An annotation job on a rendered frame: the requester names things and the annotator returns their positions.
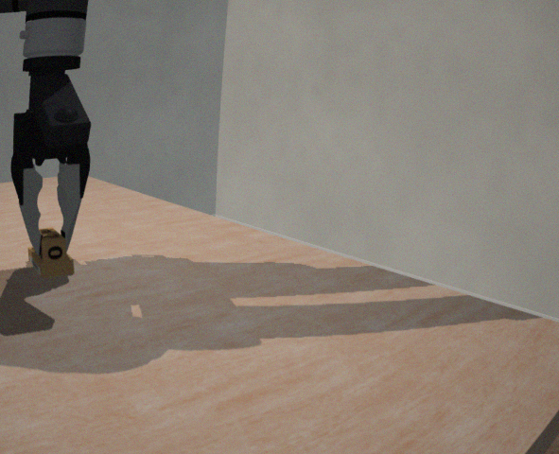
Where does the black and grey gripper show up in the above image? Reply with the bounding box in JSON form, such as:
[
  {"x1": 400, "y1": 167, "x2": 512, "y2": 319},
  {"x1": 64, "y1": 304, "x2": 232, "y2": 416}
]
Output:
[{"x1": 10, "y1": 56, "x2": 90, "y2": 255}]

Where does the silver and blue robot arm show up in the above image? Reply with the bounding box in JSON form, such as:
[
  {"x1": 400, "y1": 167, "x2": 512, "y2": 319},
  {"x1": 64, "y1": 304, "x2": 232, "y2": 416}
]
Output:
[{"x1": 0, "y1": 0, "x2": 91, "y2": 148}]

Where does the brown wooden tray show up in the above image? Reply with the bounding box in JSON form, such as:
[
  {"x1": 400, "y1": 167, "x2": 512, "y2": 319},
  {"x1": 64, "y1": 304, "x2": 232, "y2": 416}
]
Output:
[{"x1": 28, "y1": 247, "x2": 75, "y2": 278}]

